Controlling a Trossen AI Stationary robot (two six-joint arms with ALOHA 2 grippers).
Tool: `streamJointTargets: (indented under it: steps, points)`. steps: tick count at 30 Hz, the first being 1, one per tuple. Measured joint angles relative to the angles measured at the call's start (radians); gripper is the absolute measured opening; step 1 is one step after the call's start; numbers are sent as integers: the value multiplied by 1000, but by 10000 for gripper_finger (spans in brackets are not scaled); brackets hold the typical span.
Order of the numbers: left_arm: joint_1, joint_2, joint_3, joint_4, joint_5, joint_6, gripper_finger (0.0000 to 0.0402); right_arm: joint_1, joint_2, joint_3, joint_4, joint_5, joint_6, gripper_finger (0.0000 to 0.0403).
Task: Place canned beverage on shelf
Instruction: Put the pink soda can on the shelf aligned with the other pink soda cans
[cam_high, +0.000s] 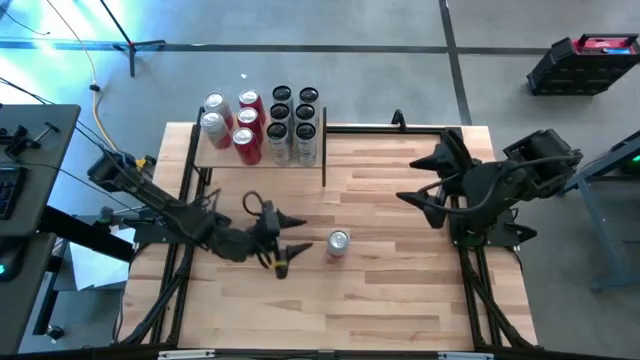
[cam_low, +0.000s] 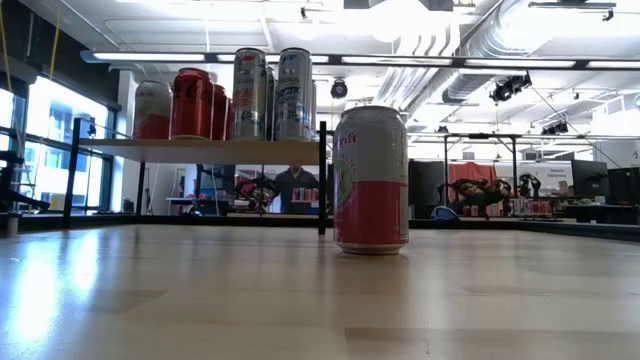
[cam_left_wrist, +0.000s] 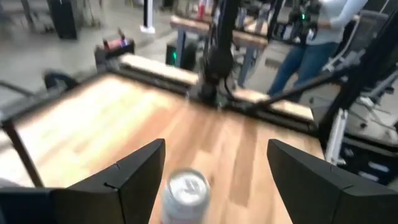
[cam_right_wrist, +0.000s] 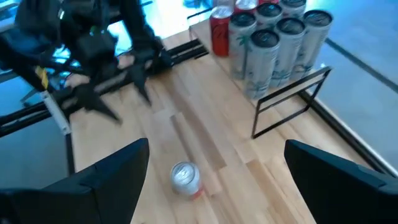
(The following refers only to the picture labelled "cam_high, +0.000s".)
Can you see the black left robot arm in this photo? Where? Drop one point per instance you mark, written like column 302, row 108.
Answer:
column 160, row 205

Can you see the black toolbox with red lid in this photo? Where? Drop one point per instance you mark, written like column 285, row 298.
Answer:
column 575, row 70

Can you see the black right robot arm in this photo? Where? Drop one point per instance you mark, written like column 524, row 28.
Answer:
column 500, row 185

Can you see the black keyboard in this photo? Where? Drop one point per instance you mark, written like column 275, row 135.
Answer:
column 10, row 192

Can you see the black computer tower green lights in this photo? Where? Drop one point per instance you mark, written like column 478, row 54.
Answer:
column 634, row 162

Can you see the black aluminium table frame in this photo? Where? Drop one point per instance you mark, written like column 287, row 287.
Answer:
column 360, row 130

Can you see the silver mounting bracket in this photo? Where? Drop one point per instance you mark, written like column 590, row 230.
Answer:
column 465, row 355
column 186, row 354

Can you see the red Coca-Cola can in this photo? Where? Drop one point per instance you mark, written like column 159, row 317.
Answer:
column 215, row 125
column 248, row 117
column 247, row 147
column 251, row 100
column 338, row 242

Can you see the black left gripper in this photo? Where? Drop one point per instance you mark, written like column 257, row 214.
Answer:
column 270, row 230

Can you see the dented Celsius Peach Vibe can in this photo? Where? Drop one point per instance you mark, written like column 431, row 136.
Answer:
column 281, row 93

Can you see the yellow tape tag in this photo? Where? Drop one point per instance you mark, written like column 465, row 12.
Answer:
column 280, row 263

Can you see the white paper sheets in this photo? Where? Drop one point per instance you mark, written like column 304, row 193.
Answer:
column 95, row 265

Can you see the computer mouse with light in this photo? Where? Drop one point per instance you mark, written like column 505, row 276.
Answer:
column 4, row 265

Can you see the blue metal workbench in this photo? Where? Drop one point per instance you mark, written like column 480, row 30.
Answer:
column 595, row 220

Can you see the black crossbar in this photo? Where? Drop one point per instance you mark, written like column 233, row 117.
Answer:
column 100, row 356

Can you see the black tripod stand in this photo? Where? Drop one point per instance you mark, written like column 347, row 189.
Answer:
column 131, row 55

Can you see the dark grey desk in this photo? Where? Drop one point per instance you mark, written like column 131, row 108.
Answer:
column 60, row 120
column 25, row 310

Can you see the black caster wheel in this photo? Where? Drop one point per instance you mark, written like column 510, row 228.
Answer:
column 55, row 332

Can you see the black rail clamp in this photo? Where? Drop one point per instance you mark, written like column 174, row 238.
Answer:
column 398, row 119

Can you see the red and silver soda can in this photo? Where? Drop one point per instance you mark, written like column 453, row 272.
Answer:
column 216, row 102

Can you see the wooden shelf with black legs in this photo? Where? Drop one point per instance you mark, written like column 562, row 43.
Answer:
column 215, row 157

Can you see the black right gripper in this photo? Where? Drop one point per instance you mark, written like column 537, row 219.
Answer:
column 455, row 165

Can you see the black clamp tool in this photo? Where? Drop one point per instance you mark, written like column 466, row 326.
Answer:
column 17, row 141

